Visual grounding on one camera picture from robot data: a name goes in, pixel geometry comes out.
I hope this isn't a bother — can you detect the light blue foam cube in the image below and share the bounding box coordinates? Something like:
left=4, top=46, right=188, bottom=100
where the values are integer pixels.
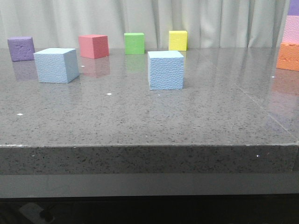
left=34, top=48, right=79, bottom=84
left=148, top=50, right=184, bottom=90

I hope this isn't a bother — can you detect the green foam cube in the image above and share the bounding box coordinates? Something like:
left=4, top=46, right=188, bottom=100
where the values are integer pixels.
left=124, top=33, right=145, bottom=55

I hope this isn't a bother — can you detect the yellow foam cube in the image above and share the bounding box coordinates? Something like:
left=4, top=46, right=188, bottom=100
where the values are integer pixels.
left=168, top=30, right=188, bottom=51

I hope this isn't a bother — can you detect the pink foam cube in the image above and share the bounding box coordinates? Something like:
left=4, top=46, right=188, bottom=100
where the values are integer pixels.
left=78, top=35, right=109, bottom=59

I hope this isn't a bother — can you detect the white curtain backdrop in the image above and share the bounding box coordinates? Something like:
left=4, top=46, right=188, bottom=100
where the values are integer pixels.
left=0, top=0, right=290, bottom=49

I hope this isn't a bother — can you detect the purple foam cube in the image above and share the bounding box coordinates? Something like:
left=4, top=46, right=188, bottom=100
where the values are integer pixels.
left=7, top=36, right=35, bottom=62

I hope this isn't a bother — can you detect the orange foam block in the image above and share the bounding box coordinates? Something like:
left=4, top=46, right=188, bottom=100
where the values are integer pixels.
left=277, top=42, right=299, bottom=71

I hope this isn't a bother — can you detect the pink foam block stacked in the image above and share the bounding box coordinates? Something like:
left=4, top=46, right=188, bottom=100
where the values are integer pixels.
left=282, top=15, right=299, bottom=44

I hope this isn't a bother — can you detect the purple foam block top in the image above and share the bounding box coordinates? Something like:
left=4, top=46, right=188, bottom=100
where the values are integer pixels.
left=288, top=0, right=299, bottom=16

